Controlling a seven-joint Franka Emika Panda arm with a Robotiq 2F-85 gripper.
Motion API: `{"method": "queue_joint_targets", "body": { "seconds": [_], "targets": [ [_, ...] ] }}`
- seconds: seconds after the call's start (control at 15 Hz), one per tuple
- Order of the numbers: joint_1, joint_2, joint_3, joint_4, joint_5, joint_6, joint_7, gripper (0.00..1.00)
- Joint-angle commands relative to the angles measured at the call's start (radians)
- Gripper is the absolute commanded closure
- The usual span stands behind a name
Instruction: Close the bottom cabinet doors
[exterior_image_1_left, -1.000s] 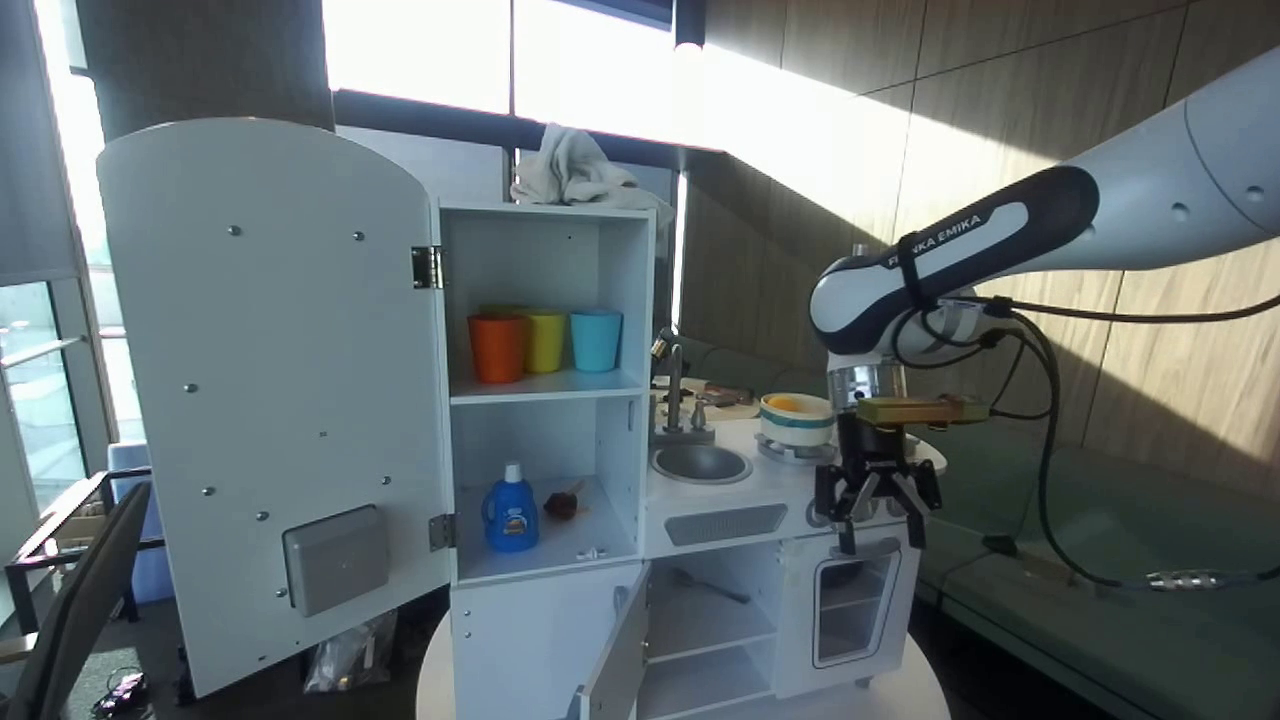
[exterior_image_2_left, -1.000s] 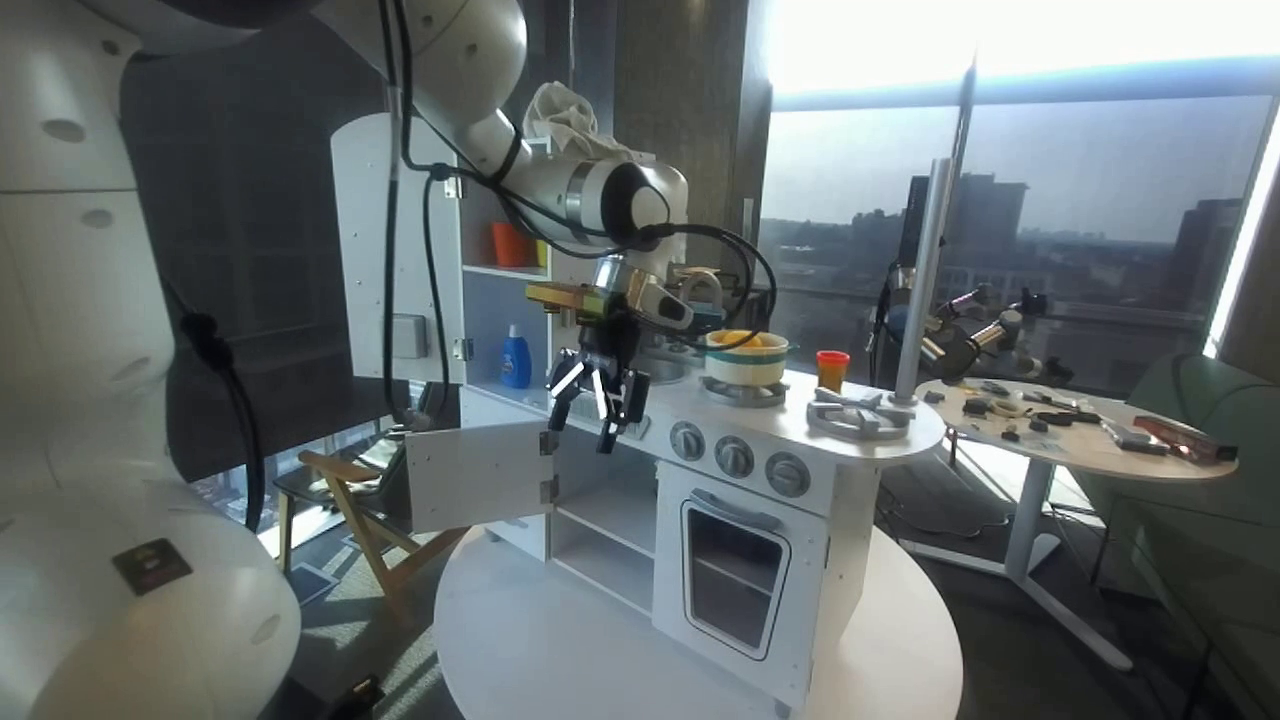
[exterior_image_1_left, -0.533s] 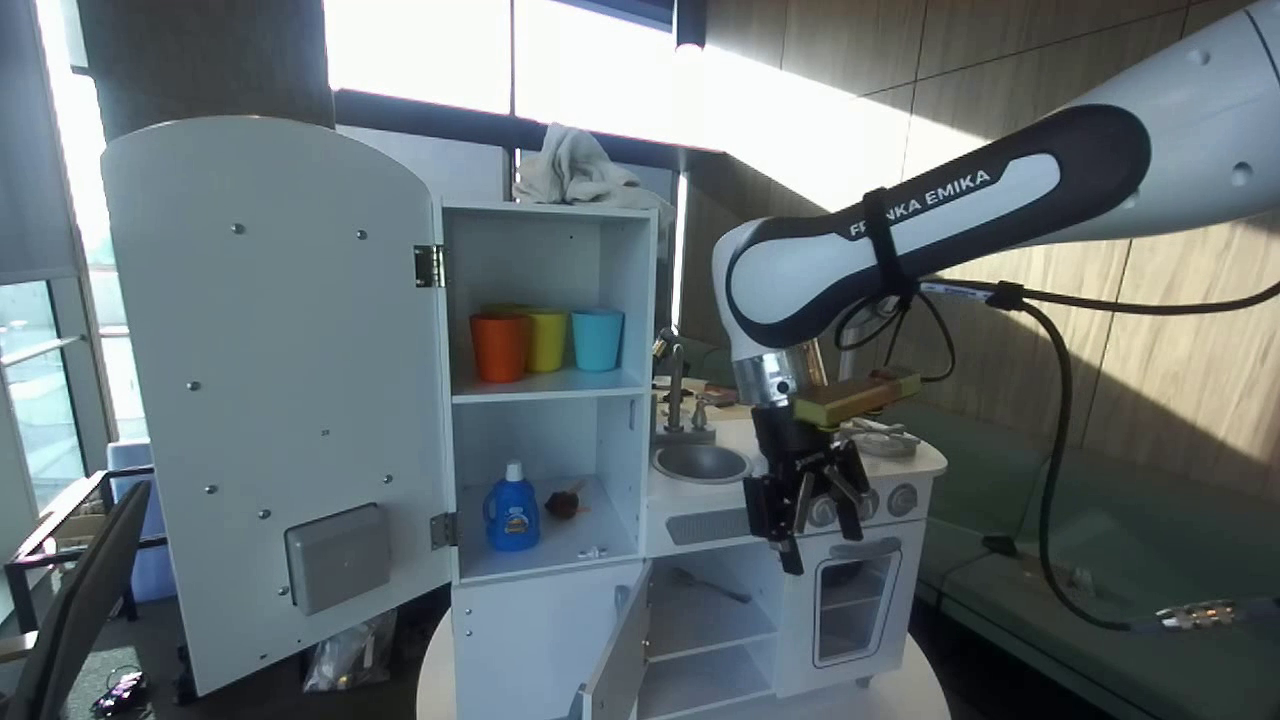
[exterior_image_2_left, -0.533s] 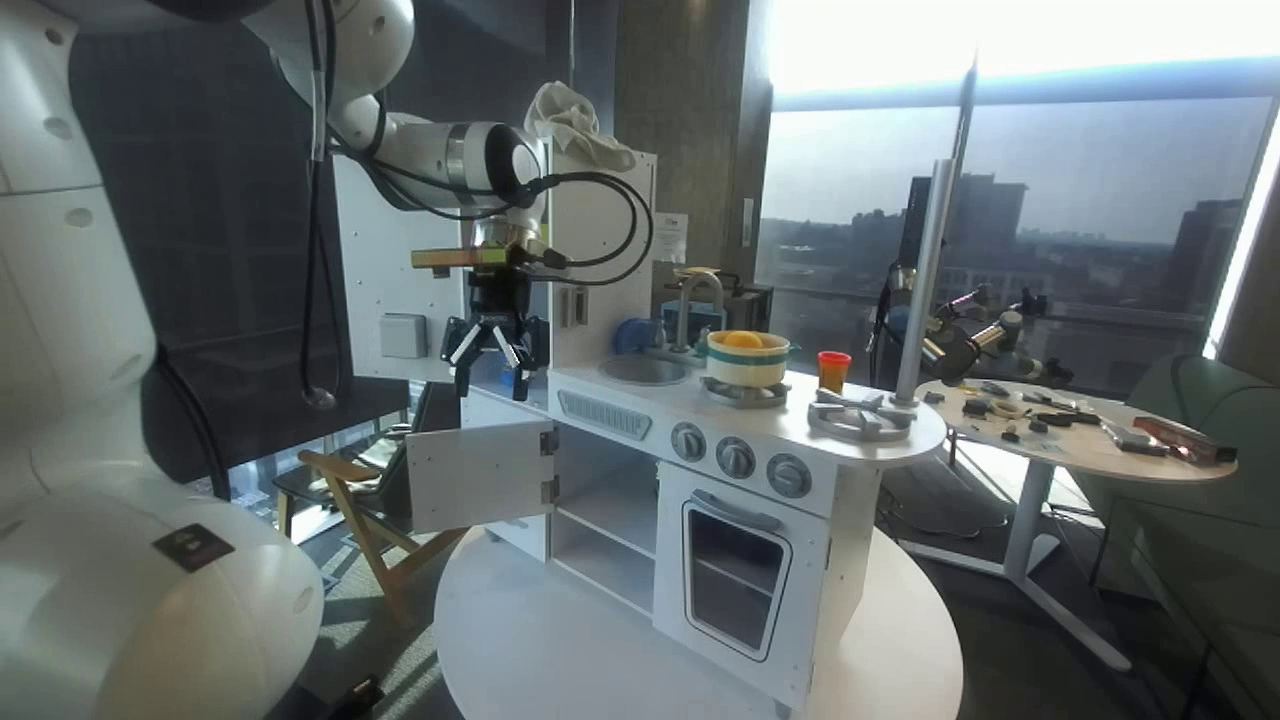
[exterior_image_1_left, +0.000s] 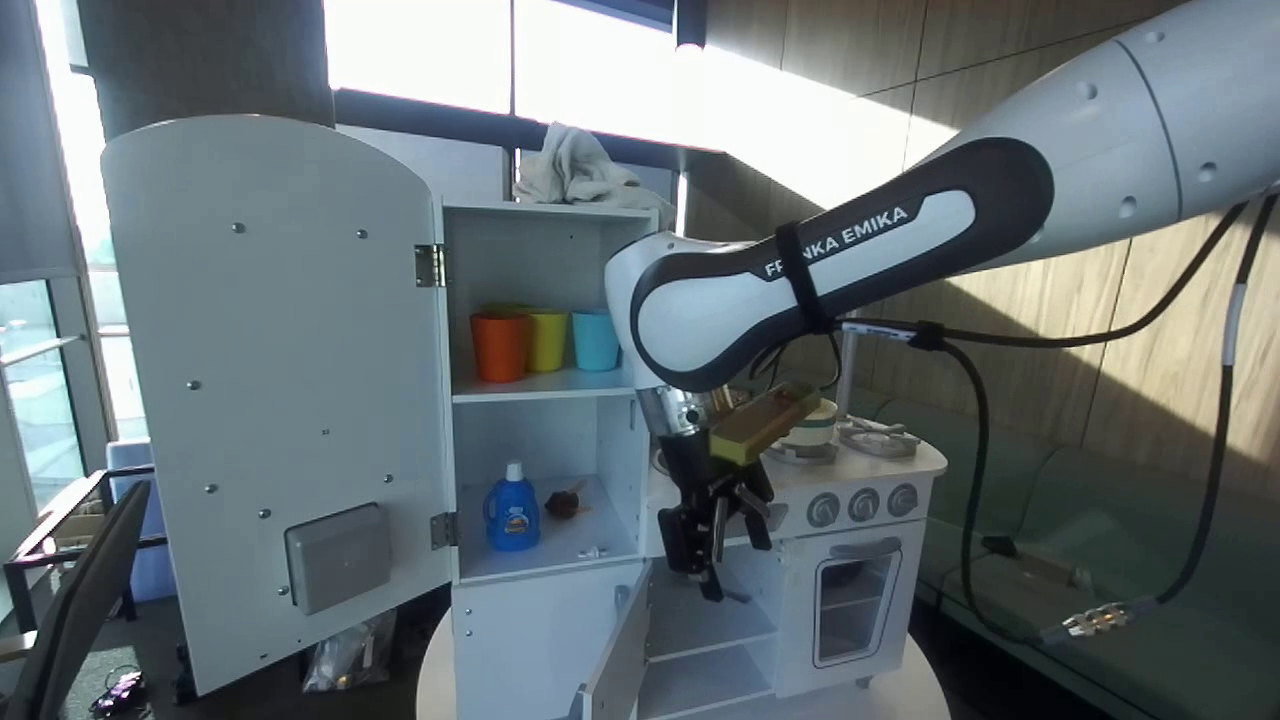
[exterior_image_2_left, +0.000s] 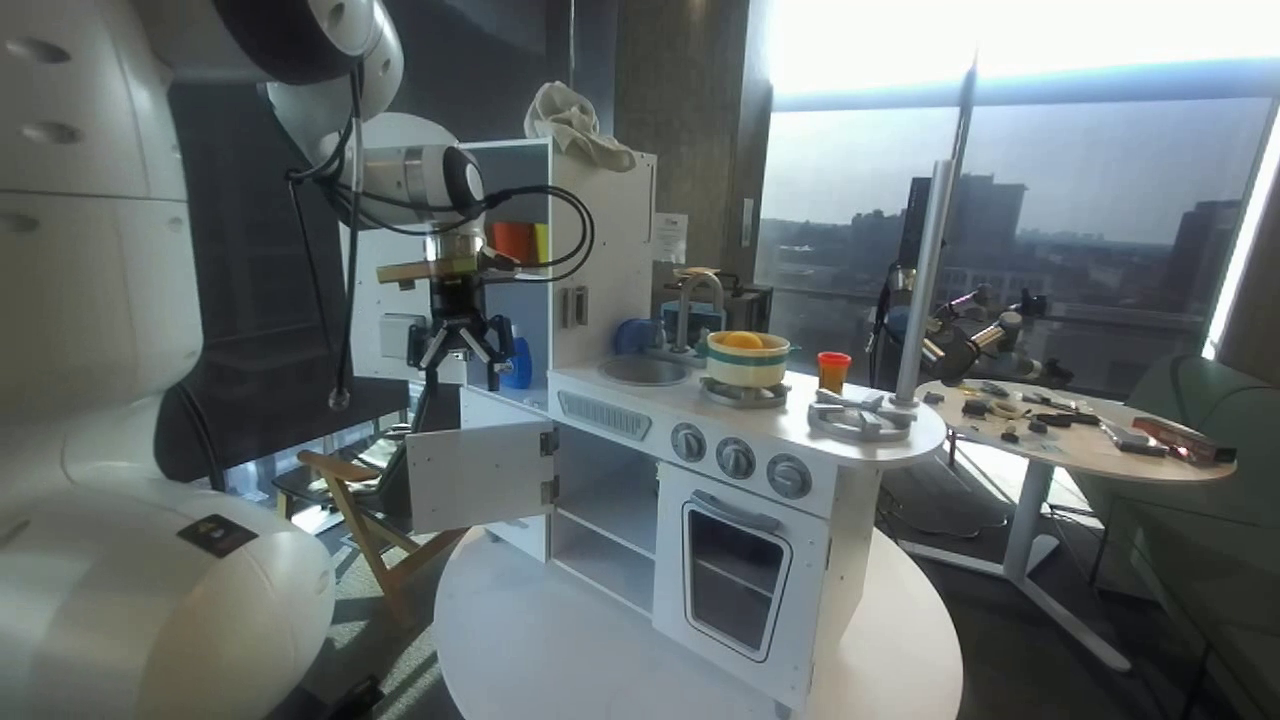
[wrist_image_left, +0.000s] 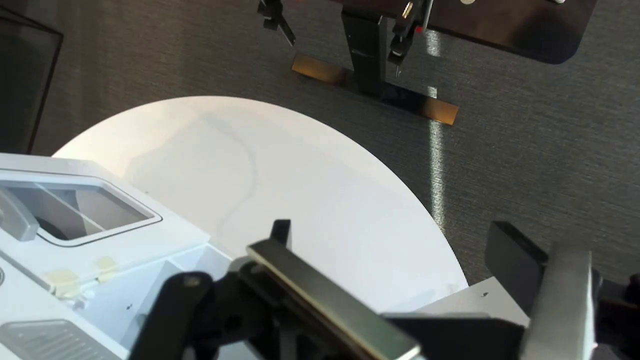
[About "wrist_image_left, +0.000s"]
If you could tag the white plastic device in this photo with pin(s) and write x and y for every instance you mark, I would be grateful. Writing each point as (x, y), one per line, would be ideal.
(100, 247)

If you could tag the black flat panel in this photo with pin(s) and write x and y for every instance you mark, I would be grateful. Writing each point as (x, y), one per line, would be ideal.
(27, 86)

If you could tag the black stand with wooden feet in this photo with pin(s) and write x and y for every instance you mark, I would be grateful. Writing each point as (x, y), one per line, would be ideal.
(372, 47)

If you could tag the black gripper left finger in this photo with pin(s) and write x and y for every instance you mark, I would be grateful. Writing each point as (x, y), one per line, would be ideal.
(292, 301)

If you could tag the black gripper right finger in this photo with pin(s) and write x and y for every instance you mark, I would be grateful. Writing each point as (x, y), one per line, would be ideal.
(560, 301)

